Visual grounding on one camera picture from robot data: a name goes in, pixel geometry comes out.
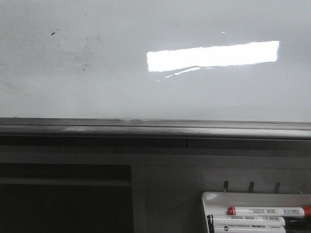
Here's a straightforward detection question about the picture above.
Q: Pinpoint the white whiteboard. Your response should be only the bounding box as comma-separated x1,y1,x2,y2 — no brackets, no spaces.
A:
0,0,311,139

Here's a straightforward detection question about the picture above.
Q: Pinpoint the white marker tray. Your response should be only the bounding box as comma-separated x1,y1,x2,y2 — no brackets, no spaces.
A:
202,192,311,233

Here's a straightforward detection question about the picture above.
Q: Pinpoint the black-capped white marker upper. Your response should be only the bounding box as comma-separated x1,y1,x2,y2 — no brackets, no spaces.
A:
207,215,286,226

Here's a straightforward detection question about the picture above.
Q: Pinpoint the black-capped white marker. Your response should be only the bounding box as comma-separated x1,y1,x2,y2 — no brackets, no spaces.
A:
209,224,286,233
207,215,286,226

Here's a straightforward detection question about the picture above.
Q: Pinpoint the red-capped white marker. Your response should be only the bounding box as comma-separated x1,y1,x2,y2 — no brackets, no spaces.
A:
227,206,311,217

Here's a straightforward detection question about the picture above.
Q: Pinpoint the black-capped white marker lower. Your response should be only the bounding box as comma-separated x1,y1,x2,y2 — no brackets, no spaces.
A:
209,224,286,233

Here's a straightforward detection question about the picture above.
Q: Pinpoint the grey whiteboard stand frame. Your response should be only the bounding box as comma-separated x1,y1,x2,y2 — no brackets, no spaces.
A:
0,136,311,233

